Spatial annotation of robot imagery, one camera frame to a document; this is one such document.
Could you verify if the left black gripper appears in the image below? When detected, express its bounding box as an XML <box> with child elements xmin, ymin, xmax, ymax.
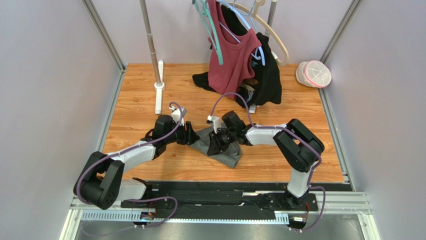
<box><xmin>164</xmin><ymin>119</ymin><xmax>200</xmax><ymax>145</ymax></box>

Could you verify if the grey cloth napkin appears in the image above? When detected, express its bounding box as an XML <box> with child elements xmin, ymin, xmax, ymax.
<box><xmin>189</xmin><ymin>126</ymin><xmax>243</xmax><ymax>169</ymax></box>

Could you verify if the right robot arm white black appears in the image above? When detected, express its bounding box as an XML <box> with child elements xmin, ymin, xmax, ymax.
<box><xmin>206</xmin><ymin>111</ymin><xmax>325</xmax><ymax>209</ymax></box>

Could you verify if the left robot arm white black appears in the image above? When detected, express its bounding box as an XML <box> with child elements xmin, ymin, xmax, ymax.
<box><xmin>73</xmin><ymin>115</ymin><xmax>200</xmax><ymax>210</ymax></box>

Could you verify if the white rack foot right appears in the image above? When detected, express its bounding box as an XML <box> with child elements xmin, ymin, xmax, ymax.
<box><xmin>249</xmin><ymin>104</ymin><xmax>260</xmax><ymax>114</ymax></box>

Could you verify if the white rack base foot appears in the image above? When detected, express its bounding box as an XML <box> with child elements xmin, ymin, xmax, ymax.
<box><xmin>154</xmin><ymin>60</ymin><xmax>166</xmax><ymax>115</ymax></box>

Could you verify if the maroon tank top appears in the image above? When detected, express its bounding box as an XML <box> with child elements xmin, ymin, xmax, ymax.
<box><xmin>207</xmin><ymin>0</ymin><xmax>262</xmax><ymax>94</ymax></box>

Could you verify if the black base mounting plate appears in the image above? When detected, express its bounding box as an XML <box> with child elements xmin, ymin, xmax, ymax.
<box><xmin>114</xmin><ymin>179</ymin><xmax>354</xmax><ymax>222</ymax></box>

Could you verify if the black t-shirt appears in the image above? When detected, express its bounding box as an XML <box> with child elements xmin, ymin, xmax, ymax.
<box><xmin>191</xmin><ymin>3</ymin><xmax>283</xmax><ymax>108</ymax></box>

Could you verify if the teal plastic hanger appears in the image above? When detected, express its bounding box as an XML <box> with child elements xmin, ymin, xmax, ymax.
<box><xmin>191</xmin><ymin>0</ymin><xmax>224</xmax><ymax>66</ymax></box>

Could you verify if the light blue plastic hanger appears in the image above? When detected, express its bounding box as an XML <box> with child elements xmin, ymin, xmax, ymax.
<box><xmin>219</xmin><ymin>4</ymin><xmax>271</xmax><ymax>67</ymax></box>

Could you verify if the grey rack pole left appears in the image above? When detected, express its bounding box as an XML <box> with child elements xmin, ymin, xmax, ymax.
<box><xmin>139</xmin><ymin>0</ymin><xmax>159</xmax><ymax>69</ymax></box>

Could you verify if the grey rack pole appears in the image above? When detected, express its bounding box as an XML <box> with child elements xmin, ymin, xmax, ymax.
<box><xmin>139</xmin><ymin>0</ymin><xmax>159</xmax><ymax>69</ymax></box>
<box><xmin>267</xmin><ymin>0</ymin><xmax>278</xmax><ymax>26</ymax></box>

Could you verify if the beige wooden hanger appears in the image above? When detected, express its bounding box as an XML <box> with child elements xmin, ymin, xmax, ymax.
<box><xmin>232</xmin><ymin>0</ymin><xmax>289</xmax><ymax>67</ymax></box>

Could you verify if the grey rack pole right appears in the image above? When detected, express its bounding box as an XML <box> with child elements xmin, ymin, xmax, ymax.
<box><xmin>267</xmin><ymin>0</ymin><xmax>278</xmax><ymax>26</ymax></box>

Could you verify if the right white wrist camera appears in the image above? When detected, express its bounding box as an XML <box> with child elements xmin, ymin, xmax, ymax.
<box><xmin>206</xmin><ymin>115</ymin><xmax>222</xmax><ymax>134</ymax></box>

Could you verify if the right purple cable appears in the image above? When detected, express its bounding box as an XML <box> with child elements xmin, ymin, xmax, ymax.
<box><xmin>209</xmin><ymin>92</ymin><xmax>326</xmax><ymax>232</ymax></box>

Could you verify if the purple cable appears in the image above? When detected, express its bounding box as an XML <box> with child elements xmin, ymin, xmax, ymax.
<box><xmin>209</xmin><ymin>92</ymin><xmax>326</xmax><ymax>232</ymax></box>
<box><xmin>75</xmin><ymin>101</ymin><xmax>186</xmax><ymax>206</ymax></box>

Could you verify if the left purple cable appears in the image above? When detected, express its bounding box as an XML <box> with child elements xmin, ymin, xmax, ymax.
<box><xmin>75</xmin><ymin>101</ymin><xmax>186</xmax><ymax>206</ymax></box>

